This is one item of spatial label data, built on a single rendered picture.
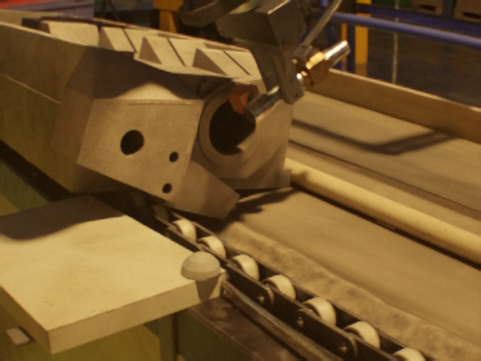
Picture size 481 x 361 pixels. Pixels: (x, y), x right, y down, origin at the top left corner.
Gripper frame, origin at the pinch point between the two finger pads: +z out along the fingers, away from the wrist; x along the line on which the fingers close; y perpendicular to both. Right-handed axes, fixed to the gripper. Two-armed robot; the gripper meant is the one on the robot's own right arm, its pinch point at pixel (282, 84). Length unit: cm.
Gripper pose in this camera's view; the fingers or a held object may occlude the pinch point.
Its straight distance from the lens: 101.0
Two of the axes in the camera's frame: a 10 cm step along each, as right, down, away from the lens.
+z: 3.4, 7.7, 5.4
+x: -5.9, -2.7, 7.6
